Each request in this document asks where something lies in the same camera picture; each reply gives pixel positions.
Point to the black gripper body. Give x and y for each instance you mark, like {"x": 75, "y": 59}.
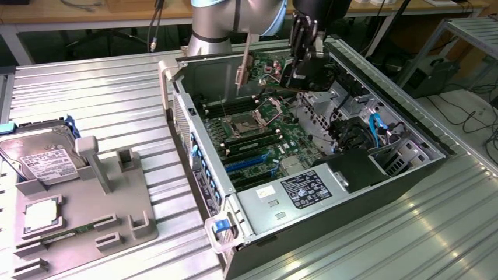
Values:
{"x": 321, "y": 7}

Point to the graphics card with black cooler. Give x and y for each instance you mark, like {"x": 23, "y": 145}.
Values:
{"x": 269, "y": 67}

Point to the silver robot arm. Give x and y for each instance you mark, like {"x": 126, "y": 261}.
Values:
{"x": 218, "y": 23}

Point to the metal socket cover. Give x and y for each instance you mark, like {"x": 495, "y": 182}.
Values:
{"x": 273, "y": 112}

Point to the black RAM slot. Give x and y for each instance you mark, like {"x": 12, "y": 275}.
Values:
{"x": 230, "y": 107}

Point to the thin socket locking lever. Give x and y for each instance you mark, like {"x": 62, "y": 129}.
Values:
{"x": 223, "y": 108}

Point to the black box on floor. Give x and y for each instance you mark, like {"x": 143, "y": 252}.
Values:
{"x": 435, "y": 78}

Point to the CPU socket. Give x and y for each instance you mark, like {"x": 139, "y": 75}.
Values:
{"x": 244, "y": 126}

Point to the green motherboard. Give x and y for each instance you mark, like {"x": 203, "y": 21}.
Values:
{"x": 279, "y": 146}

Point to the installed RAM stick with label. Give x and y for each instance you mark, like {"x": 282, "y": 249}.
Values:
{"x": 253, "y": 146}

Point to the metal slat side table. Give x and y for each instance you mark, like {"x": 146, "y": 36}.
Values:
{"x": 474, "y": 29}

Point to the silver chipset heatsink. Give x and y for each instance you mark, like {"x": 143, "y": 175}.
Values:
{"x": 294, "y": 164}

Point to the black plastic shroud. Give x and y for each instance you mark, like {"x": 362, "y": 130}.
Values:
{"x": 350, "y": 169}

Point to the blue expansion slot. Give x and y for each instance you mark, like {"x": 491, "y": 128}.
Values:
{"x": 247, "y": 164}

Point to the black expansion slot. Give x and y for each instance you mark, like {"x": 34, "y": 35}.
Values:
{"x": 253, "y": 178}

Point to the grey power supply with label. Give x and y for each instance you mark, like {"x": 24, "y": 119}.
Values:
{"x": 279, "y": 210}

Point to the wooden desk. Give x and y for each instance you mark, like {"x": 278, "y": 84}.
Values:
{"x": 58, "y": 15}

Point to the open grey PC case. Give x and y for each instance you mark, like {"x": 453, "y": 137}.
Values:
{"x": 311, "y": 233}

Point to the blue case latch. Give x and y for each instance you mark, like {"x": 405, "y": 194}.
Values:
{"x": 219, "y": 226}

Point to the grey plastic parts rack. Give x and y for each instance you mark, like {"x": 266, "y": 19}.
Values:
{"x": 116, "y": 186}

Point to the hard disk in blue carrier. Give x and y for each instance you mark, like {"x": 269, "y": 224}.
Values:
{"x": 43, "y": 157}

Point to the green RAM stick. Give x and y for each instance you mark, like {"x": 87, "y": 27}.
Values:
{"x": 70, "y": 233}

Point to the silver CPU chip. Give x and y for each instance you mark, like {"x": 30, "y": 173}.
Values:
{"x": 40, "y": 214}

